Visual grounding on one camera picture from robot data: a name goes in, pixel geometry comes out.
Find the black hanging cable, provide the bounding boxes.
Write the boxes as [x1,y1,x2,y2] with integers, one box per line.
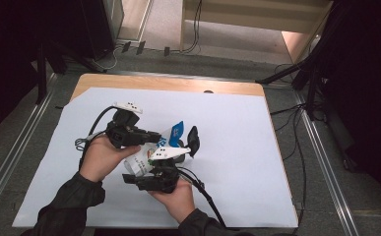
[180,0,204,54]

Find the person's left hand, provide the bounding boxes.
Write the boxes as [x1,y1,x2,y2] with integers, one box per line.
[79,134,142,183]

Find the black curtain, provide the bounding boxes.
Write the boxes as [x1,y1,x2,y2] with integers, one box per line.
[319,0,381,219]
[0,0,114,147]

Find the black tripod stand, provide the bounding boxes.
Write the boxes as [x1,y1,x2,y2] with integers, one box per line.
[255,0,347,122]

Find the blue white milk pouch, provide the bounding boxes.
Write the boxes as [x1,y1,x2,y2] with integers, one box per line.
[123,120,186,177]

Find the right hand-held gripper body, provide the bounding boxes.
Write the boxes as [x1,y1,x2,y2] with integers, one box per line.
[135,146,192,194]

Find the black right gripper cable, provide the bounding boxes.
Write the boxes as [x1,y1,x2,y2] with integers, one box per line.
[177,166,227,229]

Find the white floor cable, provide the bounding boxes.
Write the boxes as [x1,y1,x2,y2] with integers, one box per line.
[91,44,127,72]

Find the person's right hand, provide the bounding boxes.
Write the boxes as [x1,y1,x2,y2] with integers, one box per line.
[148,179,197,224]

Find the white paper sheet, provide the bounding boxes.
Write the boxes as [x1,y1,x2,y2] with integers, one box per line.
[12,87,299,229]

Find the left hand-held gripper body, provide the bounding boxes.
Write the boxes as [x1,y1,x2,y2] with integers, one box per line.
[105,101,149,149]

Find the black floor cables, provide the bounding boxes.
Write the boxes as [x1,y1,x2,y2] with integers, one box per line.
[269,63,312,228]

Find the light wooden shelf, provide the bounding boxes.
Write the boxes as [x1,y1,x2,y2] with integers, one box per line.
[179,0,334,65]

